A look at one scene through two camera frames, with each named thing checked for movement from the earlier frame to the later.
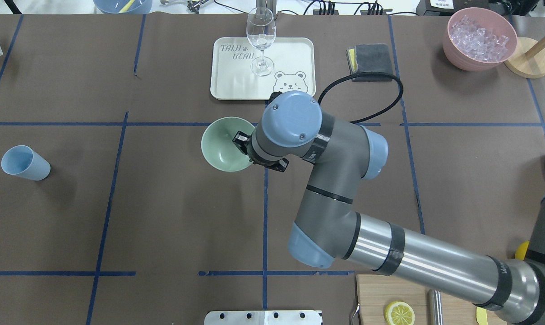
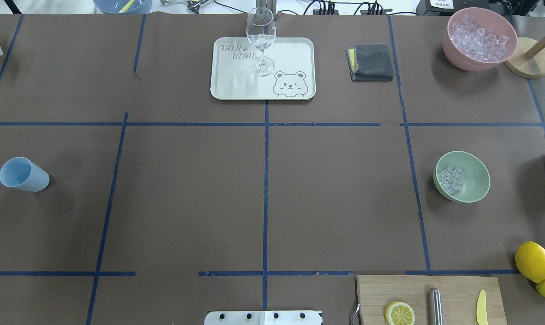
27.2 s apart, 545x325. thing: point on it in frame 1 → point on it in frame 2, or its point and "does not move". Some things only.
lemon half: x=399 y=313 does not move
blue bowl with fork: x=129 y=7 does not move
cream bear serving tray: x=238 y=72 does not move
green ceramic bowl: x=217 y=146 → x=475 y=179
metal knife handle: x=435 y=306 does not move
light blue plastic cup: x=22 y=160 → x=22 y=173
